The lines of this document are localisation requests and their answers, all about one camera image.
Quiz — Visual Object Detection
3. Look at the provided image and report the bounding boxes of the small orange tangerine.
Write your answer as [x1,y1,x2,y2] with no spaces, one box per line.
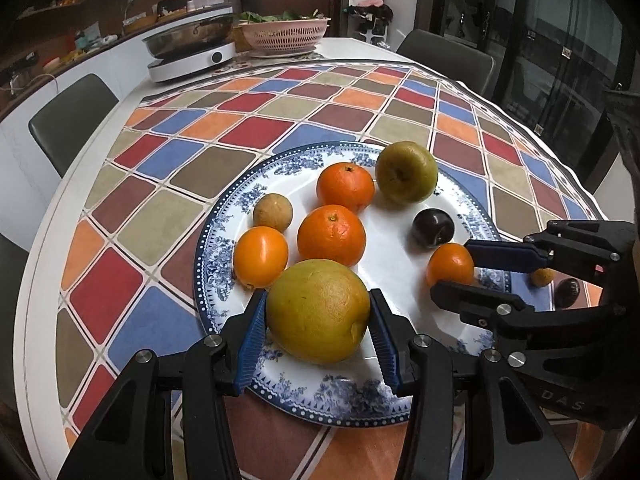
[425,243,475,287]

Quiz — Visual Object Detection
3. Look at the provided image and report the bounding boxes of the brown kiwi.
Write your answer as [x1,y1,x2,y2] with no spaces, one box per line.
[529,268,555,288]
[253,193,293,233]

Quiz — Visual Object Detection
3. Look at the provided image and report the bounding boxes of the dark plum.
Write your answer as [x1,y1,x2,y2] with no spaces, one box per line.
[554,278,582,310]
[411,208,454,248]

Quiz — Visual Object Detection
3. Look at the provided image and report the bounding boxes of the green pear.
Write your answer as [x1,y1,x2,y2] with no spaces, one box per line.
[375,141,438,205]

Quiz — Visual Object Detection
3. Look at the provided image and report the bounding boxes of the yellow pear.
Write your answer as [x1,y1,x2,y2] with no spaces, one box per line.
[266,259,370,365]

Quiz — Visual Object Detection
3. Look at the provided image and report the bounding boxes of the smooth orange persimmon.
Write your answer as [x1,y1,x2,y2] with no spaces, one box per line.
[233,226,288,288]

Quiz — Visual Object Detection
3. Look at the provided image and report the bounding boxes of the blue white porcelain plate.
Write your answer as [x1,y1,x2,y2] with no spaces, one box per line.
[194,141,492,427]

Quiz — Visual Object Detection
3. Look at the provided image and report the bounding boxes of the colourful checkered table mat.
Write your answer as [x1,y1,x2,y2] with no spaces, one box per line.
[54,63,609,480]

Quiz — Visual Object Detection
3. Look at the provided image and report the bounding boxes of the right dark chair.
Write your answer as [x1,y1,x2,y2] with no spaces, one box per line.
[397,29,495,94]

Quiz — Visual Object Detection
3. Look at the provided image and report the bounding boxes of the dark chair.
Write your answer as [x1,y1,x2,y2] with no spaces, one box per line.
[397,29,495,94]
[0,235,28,411]
[28,74,118,177]

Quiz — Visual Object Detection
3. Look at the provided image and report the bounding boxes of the near left dark chair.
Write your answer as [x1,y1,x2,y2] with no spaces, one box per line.
[0,235,28,411]

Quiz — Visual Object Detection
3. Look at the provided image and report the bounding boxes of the stroller with pink toy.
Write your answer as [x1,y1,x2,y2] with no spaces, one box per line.
[344,0,394,50]

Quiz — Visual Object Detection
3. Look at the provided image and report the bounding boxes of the pink basket with greens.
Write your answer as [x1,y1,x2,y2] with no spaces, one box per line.
[230,10,331,55]

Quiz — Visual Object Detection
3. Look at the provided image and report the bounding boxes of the far left dark chair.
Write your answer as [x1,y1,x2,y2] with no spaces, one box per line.
[28,74,118,177]

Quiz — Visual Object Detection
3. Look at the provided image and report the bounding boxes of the steel pan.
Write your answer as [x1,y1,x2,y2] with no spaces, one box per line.
[143,14,233,60]

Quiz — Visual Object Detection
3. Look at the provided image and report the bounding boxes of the white induction cooker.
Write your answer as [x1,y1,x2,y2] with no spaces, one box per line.
[148,41,236,84]

